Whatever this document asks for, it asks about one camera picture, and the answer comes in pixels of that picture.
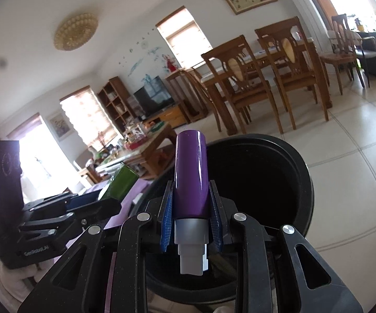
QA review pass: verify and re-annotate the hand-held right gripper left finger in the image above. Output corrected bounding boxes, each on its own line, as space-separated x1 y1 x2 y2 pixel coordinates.
18 180 175 313

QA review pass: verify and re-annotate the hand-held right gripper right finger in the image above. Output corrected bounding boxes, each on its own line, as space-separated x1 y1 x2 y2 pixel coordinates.
208 179 364 313

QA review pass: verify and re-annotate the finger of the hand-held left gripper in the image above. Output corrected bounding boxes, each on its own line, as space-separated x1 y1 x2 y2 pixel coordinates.
19 198 122 235
23 191 105 217

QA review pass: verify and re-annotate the green box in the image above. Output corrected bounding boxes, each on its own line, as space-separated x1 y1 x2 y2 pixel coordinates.
98 165 140 201

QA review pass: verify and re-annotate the purple pump bottle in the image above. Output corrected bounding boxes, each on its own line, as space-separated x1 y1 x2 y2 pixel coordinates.
172 130 212 276

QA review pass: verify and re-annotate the black trash bin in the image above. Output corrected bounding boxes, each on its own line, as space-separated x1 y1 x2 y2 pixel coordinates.
128 134 314 313

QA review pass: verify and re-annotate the small framed flower picture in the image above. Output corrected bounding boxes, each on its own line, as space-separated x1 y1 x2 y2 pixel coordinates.
46 112 71 141

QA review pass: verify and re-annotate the wooden coffee table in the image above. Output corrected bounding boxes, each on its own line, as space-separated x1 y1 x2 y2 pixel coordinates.
95 122 179 180

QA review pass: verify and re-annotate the wide window blind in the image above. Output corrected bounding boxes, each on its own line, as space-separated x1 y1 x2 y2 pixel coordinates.
60 85 119 147

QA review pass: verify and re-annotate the wooden bookshelf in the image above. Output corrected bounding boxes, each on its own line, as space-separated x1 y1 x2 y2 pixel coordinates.
97 76 136 131

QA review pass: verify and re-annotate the wooden television stand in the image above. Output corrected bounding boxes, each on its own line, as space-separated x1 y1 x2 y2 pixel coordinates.
145 104 190 129

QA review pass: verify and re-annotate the flat screen television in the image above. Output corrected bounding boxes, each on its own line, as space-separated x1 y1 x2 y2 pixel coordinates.
132 76 173 118

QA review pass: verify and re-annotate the tall wooden plant stand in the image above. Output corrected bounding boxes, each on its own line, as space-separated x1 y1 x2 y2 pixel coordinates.
165 68 208 124

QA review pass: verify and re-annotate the wooden dining table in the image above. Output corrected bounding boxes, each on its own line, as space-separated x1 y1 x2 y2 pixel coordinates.
201 39 333 134

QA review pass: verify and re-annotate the red flower plant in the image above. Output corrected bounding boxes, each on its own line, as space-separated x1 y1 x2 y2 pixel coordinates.
165 54 179 72

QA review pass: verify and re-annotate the round ceiling lamp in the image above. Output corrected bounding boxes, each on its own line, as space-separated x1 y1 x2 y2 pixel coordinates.
54 13 98 51

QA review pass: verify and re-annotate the narrow window blind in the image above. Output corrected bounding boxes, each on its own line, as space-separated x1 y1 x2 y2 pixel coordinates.
156 5 213 69

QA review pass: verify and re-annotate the white standing air conditioner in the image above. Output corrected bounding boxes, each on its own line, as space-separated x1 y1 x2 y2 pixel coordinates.
287 0 330 53

